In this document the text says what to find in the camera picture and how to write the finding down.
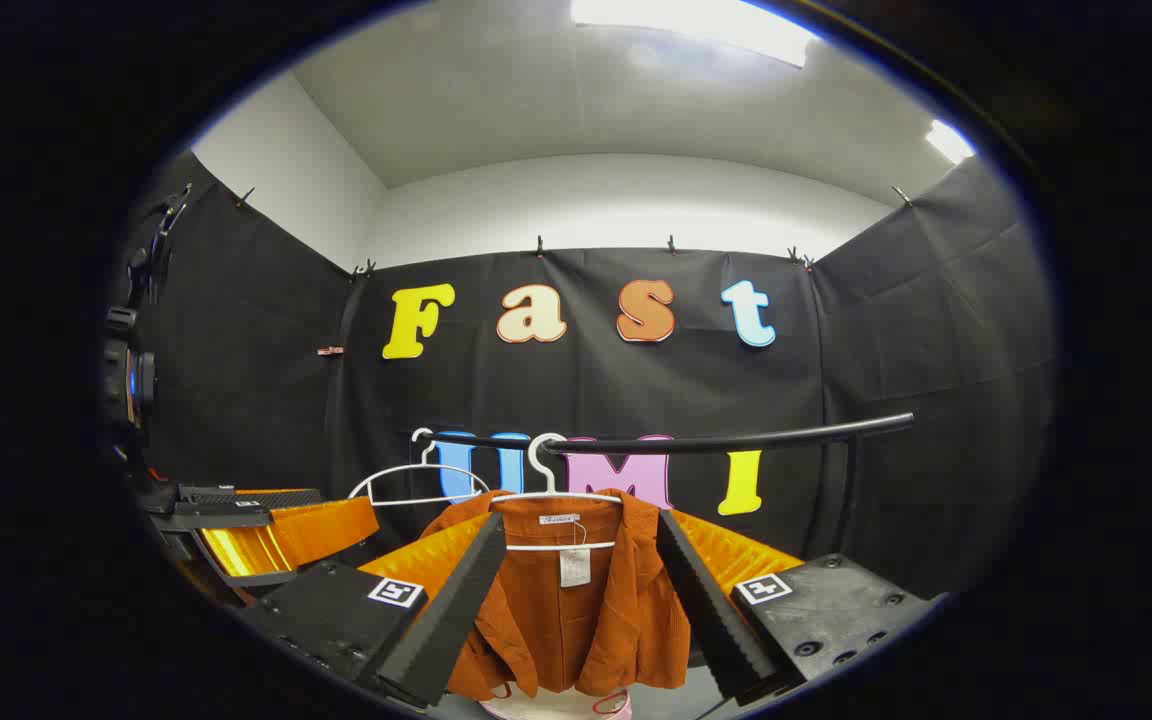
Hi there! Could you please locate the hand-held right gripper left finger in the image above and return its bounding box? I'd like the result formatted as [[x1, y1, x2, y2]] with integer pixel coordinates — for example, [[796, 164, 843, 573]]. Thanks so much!
[[236, 510, 509, 709]]

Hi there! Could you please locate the ceiling light panel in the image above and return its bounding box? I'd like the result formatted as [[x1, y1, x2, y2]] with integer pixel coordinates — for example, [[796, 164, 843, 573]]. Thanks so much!
[[571, 0, 822, 69], [926, 118, 977, 166]]

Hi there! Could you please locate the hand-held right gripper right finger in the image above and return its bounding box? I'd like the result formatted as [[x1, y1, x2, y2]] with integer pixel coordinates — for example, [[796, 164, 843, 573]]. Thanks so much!
[[656, 508, 949, 703]]

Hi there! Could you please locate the black clothes rack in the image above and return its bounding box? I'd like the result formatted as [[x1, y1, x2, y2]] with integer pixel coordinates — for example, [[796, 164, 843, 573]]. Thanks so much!
[[433, 412, 915, 561]]

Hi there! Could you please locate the white plastic hanger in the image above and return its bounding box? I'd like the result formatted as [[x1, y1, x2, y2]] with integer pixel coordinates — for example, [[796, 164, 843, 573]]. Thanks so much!
[[491, 433, 625, 553], [348, 428, 490, 508]]

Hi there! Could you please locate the black backdrop cloth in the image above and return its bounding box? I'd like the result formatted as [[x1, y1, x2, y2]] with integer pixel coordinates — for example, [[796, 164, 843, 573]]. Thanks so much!
[[131, 150, 1055, 601]]

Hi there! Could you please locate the white and pink laundry hamper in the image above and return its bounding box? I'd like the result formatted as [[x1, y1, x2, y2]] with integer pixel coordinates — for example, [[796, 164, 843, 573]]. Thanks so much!
[[481, 684, 633, 720]]

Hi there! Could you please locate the orange corduroy jacket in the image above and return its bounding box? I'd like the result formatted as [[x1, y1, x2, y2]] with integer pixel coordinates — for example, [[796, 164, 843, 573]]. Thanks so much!
[[421, 488, 692, 701]]

